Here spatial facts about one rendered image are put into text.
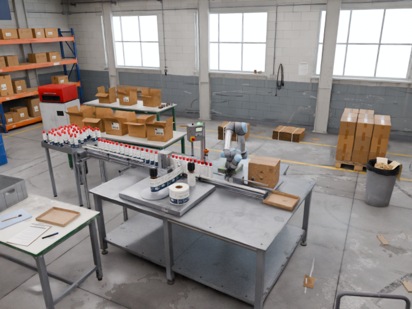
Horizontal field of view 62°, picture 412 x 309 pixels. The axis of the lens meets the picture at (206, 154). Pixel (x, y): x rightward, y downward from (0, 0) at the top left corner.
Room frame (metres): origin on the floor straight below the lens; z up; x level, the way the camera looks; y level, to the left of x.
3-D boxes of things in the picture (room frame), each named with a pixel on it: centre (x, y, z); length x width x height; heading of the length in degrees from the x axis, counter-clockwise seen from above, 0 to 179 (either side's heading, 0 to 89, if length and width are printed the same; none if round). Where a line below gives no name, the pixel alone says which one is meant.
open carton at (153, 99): (7.97, 1.26, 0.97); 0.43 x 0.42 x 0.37; 150
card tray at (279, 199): (3.15, -0.77, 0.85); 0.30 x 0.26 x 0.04; 58
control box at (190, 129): (3.80, 0.12, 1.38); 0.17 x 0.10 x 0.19; 113
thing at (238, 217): (3.52, 0.02, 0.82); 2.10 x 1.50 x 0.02; 58
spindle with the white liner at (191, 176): (3.40, 0.16, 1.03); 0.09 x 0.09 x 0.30
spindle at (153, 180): (3.26, 0.54, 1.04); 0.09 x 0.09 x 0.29
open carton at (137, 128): (5.67, 1.09, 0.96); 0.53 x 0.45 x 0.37; 155
